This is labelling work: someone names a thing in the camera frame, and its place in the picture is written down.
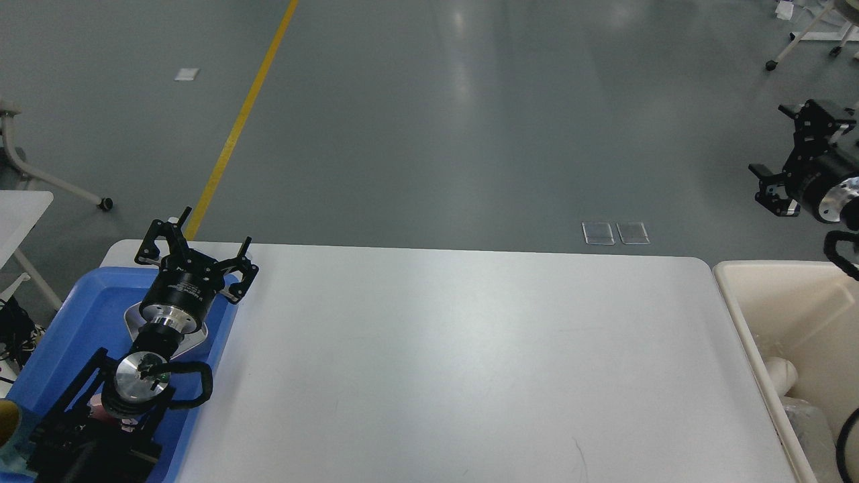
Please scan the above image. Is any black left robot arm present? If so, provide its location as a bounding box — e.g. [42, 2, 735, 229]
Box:
[27, 217, 259, 482]

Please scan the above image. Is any white side table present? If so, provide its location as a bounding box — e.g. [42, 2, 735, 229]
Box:
[1, 99, 113, 310]

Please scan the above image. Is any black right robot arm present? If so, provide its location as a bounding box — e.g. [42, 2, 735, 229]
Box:
[748, 100, 858, 279]

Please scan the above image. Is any pink ribbed mug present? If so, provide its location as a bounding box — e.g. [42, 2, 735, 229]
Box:
[88, 392, 115, 424]

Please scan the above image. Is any left clear floor plate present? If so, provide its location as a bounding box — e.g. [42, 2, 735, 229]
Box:
[582, 222, 616, 246]

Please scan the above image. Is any right clear floor plate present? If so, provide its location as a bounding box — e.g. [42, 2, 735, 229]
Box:
[615, 222, 651, 246]

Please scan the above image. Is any clear floor plate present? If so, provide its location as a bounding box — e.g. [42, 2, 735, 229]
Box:
[615, 222, 651, 246]
[582, 222, 616, 246]

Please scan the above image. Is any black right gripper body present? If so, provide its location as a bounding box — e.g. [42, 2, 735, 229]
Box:
[789, 151, 858, 225]

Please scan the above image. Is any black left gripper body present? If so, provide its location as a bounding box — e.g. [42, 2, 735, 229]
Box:
[139, 259, 226, 334]

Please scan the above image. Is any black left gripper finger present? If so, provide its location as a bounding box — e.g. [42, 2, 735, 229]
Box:
[215, 236, 260, 305]
[134, 206, 193, 272]

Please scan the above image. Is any stainless steel rectangular container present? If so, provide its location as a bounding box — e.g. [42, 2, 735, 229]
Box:
[125, 302, 209, 358]

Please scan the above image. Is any beige plastic bin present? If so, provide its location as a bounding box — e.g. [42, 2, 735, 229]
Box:
[713, 260, 858, 482]

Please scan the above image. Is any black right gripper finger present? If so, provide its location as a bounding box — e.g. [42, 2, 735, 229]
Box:
[777, 100, 857, 165]
[748, 163, 801, 217]

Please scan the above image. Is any white wheeled cart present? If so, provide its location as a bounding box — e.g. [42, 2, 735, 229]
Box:
[764, 1, 858, 72]

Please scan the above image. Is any white object in bin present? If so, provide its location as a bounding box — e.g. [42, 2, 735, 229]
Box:
[764, 356, 799, 397]

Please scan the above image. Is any teal yellow cup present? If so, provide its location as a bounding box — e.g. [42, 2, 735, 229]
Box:
[1, 398, 41, 479]

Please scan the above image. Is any white floor sticker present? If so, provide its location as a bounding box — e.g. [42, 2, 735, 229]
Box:
[174, 67, 200, 82]

